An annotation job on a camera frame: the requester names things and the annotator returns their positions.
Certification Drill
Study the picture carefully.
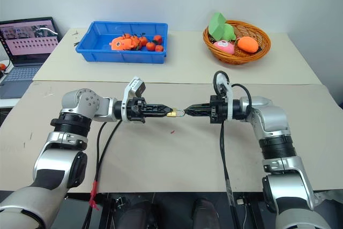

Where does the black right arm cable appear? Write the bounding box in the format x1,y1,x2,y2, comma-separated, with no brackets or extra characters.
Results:
213,70,253,229

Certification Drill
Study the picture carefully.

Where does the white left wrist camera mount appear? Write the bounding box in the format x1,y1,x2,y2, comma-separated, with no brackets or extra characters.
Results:
120,76,147,123

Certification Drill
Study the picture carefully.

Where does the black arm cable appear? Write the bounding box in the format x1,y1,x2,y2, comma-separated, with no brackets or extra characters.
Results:
213,70,253,229
81,120,123,229

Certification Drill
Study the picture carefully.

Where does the white plug with wire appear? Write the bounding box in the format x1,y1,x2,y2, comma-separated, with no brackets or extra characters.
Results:
236,198,249,229

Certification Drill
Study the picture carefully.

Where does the bright green plush block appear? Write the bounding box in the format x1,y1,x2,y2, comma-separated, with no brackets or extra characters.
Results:
208,12,227,41

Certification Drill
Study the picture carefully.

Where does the grey laptop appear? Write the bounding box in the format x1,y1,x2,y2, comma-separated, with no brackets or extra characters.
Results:
0,16,59,100

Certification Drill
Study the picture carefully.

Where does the pink plush toy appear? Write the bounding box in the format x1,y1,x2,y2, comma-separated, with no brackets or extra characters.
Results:
213,40,235,55

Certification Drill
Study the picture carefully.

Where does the blue plastic bin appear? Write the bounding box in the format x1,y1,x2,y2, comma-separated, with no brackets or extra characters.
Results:
75,20,169,64

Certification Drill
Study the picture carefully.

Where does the orange plush fruit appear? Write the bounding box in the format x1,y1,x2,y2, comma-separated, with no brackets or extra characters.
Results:
237,36,260,53

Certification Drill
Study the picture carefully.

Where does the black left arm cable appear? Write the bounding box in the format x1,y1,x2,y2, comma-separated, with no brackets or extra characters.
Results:
81,120,123,229

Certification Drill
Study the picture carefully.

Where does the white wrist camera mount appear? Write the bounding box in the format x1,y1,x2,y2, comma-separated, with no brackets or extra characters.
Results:
213,72,233,121
120,76,147,123

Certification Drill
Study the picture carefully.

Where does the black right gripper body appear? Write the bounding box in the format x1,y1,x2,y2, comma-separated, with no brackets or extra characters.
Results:
209,94,229,124

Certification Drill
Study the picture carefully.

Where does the dull green plush toy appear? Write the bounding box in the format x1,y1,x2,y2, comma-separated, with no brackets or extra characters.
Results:
222,23,236,41

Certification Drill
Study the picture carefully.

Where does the orange wicker basket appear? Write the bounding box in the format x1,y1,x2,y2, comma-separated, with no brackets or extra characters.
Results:
203,19,271,65

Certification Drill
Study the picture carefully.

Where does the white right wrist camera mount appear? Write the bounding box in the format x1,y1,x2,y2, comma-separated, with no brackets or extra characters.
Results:
213,72,233,121

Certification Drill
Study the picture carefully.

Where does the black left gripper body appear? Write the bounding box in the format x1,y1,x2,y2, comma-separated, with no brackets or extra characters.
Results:
125,97,147,124

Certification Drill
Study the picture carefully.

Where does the red tape wrap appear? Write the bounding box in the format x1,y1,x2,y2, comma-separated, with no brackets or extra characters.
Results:
89,181,100,211

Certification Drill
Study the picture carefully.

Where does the dark rounded shape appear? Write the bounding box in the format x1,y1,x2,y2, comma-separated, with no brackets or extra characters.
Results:
191,197,220,229
122,201,155,229

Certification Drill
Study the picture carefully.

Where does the brass padlock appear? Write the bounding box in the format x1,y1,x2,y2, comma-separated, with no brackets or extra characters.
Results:
166,107,187,119

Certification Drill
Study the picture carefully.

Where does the orange fish plush toy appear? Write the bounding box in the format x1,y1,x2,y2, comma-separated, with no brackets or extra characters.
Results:
109,36,135,51

